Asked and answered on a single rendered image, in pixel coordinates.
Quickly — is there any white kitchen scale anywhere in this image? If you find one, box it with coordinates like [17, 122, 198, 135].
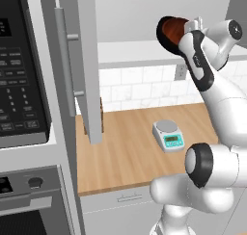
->
[151, 118, 186, 154]

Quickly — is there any black oven knob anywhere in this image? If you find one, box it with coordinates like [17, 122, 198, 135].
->
[27, 176, 44, 189]

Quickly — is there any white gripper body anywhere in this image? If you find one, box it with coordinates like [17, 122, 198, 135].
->
[183, 15, 206, 35]

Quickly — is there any grey drawer handle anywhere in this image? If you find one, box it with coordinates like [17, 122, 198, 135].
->
[117, 193, 144, 203]

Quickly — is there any black microwave oven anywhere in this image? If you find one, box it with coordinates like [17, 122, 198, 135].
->
[0, 0, 53, 149]

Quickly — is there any grey cabinet door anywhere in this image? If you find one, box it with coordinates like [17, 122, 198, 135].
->
[38, 0, 104, 145]
[224, 0, 247, 49]

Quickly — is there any grey oven door handle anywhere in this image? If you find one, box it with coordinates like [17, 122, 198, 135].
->
[0, 196, 53, 217]

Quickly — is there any white cupboard door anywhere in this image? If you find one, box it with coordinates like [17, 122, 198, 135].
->
[81, 206, 166, 235]

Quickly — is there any grey wall outlet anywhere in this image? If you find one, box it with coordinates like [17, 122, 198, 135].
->
[175, 63, 188, 82]

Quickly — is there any black bowl with brown inside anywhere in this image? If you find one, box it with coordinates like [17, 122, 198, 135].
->
[155, 15, 191, 58]

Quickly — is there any open white cabinet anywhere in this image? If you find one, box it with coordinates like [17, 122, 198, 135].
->
[94, 0, 247, 70]

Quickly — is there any white drawer front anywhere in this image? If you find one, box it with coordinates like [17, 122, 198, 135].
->
[79, 184, 162, 215]

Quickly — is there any grey oven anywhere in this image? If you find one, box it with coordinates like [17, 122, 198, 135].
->
[0, 164, 77, 235]

